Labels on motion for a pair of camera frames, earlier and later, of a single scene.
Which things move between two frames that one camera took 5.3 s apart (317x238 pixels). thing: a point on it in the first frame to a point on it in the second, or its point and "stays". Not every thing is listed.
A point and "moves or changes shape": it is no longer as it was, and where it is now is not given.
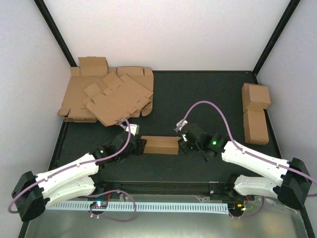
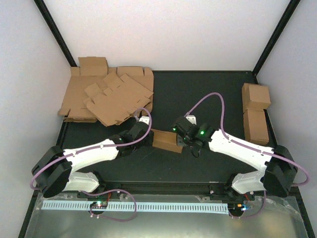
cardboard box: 161,145 moves or changes shape
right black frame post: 290,10 stays
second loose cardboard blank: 124,97 stays
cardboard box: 256,129 stays
